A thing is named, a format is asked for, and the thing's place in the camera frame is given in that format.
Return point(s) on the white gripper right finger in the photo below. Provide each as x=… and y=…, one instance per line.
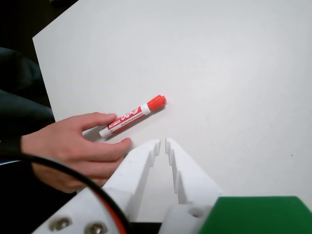
x=192, y=180

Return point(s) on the red dry erase marker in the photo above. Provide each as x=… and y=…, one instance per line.
x=131, y=117

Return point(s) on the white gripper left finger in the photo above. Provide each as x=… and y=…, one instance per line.
x=131, y=170

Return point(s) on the person's hand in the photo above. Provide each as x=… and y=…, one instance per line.
x=68, y=146

